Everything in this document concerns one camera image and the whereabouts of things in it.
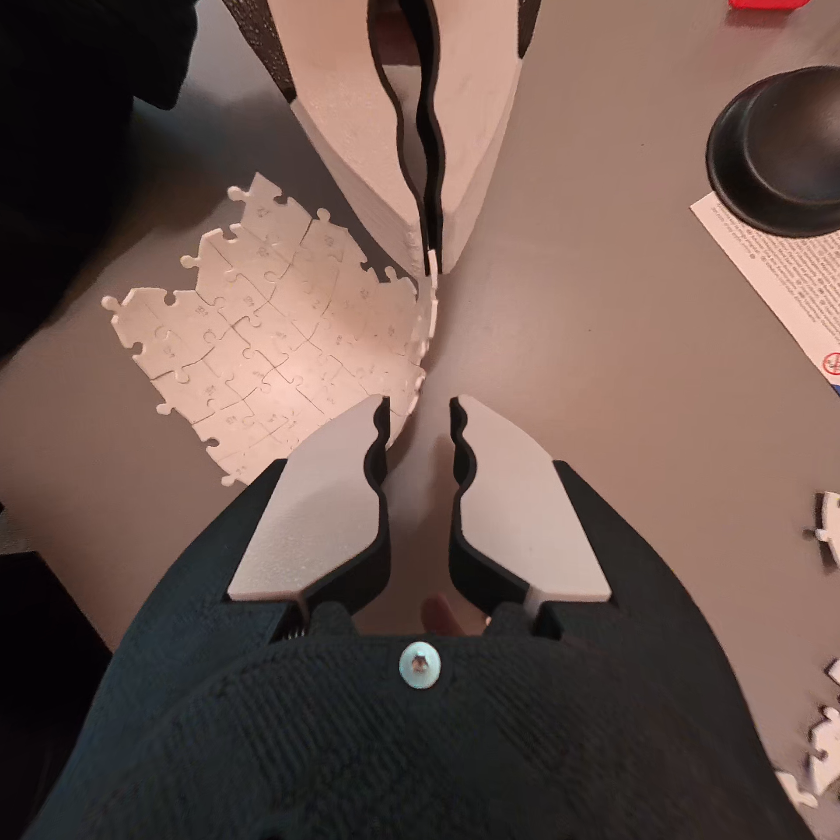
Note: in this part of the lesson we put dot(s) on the person's black clothing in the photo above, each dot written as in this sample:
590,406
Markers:
46,656

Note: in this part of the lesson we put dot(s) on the person's left forearm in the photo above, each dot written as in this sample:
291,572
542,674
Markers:
65,98

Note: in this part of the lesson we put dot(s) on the single white puzzle piece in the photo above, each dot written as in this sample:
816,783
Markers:
828,531

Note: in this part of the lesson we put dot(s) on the white printed paper leaflet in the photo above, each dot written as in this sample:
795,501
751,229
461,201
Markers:
787,282

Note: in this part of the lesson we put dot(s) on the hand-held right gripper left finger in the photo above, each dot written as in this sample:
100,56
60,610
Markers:
308,518

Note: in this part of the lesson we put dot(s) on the partly built white puzzle ball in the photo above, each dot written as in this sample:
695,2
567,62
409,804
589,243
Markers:
262,328

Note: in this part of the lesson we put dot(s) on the red plastic object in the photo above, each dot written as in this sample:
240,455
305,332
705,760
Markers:
768,3

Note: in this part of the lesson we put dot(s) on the person's right hand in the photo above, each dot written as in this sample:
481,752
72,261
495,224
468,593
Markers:
438,617

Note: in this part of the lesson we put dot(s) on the pile of white puzzle pieces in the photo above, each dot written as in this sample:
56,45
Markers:
823,754

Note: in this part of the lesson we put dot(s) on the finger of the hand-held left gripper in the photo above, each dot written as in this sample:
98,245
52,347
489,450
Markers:
328,79
479,79

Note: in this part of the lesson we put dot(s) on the black round stand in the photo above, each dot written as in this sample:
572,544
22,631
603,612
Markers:
781,151

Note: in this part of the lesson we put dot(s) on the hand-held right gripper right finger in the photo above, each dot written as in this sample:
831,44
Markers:
531,518

